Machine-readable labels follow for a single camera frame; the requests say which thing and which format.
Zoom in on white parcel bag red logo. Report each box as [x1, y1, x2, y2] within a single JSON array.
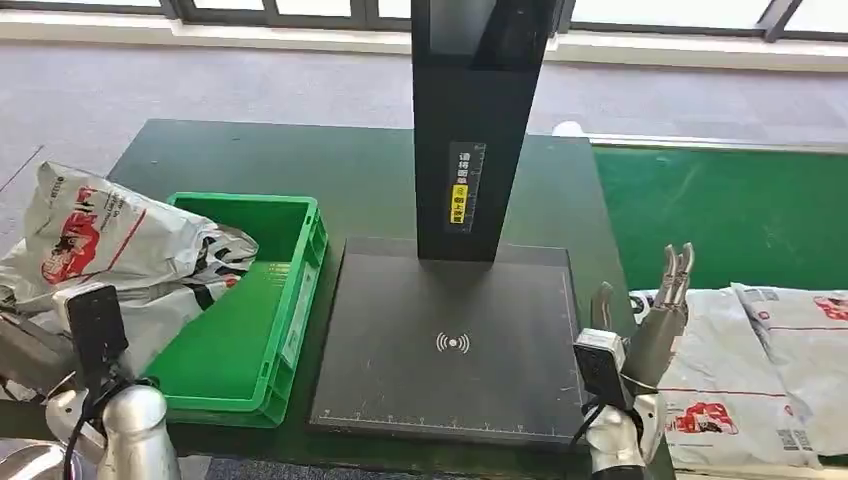
[[627, 288, 825, 470], [0, 160, 261, 376]]

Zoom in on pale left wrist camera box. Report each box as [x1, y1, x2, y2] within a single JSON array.
[[52, 283, 130, 380]]

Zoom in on white window sill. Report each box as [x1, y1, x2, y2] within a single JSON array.
[[0, 7, 848, 74]]

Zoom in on green conveyor belt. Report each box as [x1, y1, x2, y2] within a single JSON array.
[[589, 134, 848, 480]]

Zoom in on silver rounded robot shell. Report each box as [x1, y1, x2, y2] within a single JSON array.
[[0, 440, 82, 480]]

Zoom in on black scanner stand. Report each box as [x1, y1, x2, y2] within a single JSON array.
[[307, 0, 593, 455]]

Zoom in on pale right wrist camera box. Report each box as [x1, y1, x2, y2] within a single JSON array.
[[572, 329, 635, 412]]

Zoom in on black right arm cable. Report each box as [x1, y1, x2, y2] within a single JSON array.
[[570, 397, 607, 448]]

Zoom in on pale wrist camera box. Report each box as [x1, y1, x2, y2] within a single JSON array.
[[52, 283, 130, 380], [572, 329, 635, 412]]

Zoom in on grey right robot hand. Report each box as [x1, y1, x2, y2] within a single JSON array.
[[589, 242, 697, 397]]

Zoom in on white parcel bag barcode label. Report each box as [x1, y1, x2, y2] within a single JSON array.
[[730, 283, 848, 458]]

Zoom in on yellow black label sticker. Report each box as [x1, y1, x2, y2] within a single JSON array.
[[443, 140, 488, 234]]

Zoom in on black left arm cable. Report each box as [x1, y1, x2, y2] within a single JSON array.
[[62, 377, 160, 480]]

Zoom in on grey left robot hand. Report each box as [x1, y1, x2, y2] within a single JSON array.
[[0, 311, 79, 399]]

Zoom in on dark window frame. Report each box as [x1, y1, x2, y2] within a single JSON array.
[[0, 0, 848, 44]]

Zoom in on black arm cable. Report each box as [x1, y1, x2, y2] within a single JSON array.
[[570, 397, 607, 448], [62, 377, 160, 480]]

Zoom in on green plastic crate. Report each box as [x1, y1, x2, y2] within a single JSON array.
[[142, 192, 331, 429]]

